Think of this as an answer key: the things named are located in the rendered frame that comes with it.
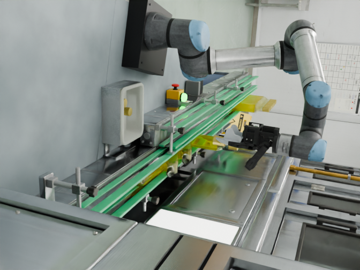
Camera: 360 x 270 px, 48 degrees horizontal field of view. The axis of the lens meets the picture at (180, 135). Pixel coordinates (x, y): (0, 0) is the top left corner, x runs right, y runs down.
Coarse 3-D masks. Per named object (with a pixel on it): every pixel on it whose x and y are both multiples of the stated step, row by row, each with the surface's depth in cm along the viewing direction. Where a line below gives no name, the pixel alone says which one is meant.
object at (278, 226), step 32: (192, 160) 218; (224, 160) 220; (288, 160) 215; (160, 192) 178; (288, 192) 181; (320, 192) 187; (352, 192) 187; (256, 224) 148; (288, 224) 157; (320, 224) 158; (352, 224) 158; (288, 256) 136; (320, 256) 137; (352, 256) 138
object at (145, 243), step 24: (144, 240) 71; (168, 240) 71; (192, 240) 71; (120, 264) 64; (144, 264) 64; (168, 264) 64; (192, 264) 65; (216, 264) 65; (240, 264) 67; (264, 264) 65; (288, 264) 66
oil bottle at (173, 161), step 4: (172, 156) 169; (176, 156) 169; (168, 160) 164; (172, 160) 164; (176, 160) 165; (164, 164) 163; (168, 164) 162; (172, 164) 162; (176, 164) 163; (164, 168) 164; (176, 168) 163; (176, 172) 164
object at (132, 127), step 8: (128, 88) 148; (136, 88) 160; (128, 96) 162; (136, 96) 161; (128, 104) 163; (136, 104) 162; (136, 112) 163; (128, 120) 165; (136, 120) 164; (128, 128) 166; (136, 128) 165; (128, 136) 160; (136, 136) 161
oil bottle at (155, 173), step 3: (162, 165) 166; (159, 168) 163; (162, 168) 166; (153, 171) 158; (156, 171) 161; (159, 171) 163; (150, 174) 155; (153, 174) 158; (156, 174) 161; (147, 177) 153; (150, 177) 156; (153, 177) 159; (144, 180) 151; (147, 180) 154; (150, 180) 156; (141, 183) 150; (144, 183) 151
